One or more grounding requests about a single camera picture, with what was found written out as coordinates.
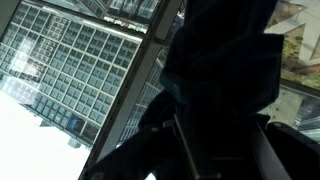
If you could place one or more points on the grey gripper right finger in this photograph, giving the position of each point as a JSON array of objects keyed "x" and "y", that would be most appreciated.
[{"x": 268, "y": 163}]

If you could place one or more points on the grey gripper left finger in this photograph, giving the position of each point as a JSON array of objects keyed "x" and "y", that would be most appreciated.
[{"x": 196, "y": 161}]

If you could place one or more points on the dark blue shirt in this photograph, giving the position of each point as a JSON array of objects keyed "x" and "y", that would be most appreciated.
[{"x": 221, "y": 69}]

